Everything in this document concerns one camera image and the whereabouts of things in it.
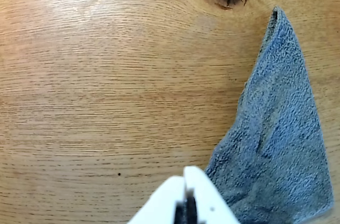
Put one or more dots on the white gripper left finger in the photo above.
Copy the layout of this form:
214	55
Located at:
162	202

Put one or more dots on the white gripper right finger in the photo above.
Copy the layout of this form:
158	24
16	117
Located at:
210	200

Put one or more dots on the blue-grey microfibre cloth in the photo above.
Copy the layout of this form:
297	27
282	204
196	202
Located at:
279	133

